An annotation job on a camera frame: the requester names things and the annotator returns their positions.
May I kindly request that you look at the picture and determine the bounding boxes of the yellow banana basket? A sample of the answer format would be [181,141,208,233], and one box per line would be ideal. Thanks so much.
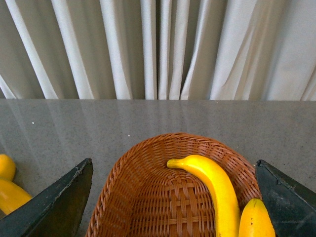
[238,198,276,237]

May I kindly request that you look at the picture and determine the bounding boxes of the brown wicker basket right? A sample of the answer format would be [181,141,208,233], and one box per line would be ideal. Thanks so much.
[86,133,261,237]

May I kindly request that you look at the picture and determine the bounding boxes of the white pleated curtain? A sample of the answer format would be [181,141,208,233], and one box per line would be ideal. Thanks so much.
[0,0,316,101]

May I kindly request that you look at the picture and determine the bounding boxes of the curved yellow banana in basket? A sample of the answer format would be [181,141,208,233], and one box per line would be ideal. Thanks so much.
[167,155,240,237]

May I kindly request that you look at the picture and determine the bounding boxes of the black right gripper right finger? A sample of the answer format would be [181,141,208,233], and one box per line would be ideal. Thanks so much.
[255,159,316,237]

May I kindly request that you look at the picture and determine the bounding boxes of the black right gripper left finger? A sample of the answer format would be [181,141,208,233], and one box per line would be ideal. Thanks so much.
[0,158,93,237]

